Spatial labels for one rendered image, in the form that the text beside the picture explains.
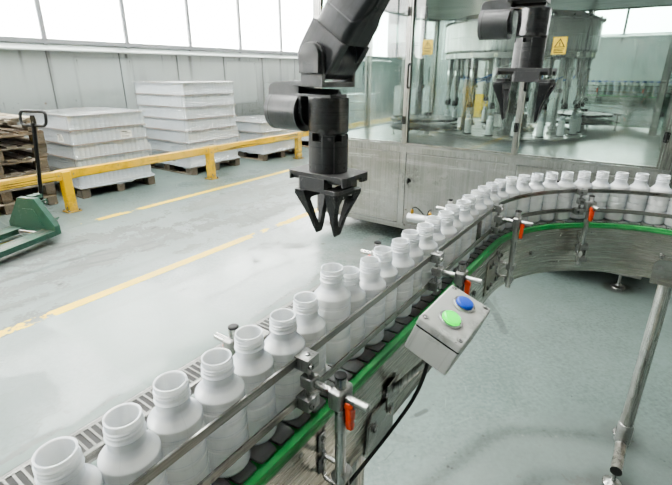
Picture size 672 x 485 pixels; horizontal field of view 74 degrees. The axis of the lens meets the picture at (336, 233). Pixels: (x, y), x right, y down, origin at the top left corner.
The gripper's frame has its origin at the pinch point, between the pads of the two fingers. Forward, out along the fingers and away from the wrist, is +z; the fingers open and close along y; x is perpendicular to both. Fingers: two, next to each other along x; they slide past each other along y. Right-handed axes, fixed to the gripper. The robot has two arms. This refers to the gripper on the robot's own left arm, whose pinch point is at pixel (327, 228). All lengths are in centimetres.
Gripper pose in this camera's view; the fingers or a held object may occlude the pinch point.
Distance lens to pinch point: 68.5
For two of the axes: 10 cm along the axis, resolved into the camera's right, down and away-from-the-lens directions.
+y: 8.2, 2.1, -5.4
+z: -0.1, 9.4, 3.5
